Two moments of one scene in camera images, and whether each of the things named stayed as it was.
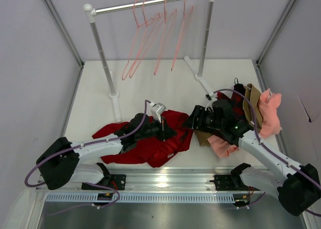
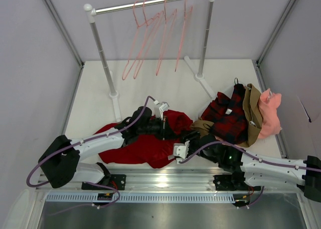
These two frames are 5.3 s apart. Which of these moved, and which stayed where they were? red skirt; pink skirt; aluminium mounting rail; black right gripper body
Moved: black right gripper body
Stayed: red skirt; aluminium mounting rail; pink skirt
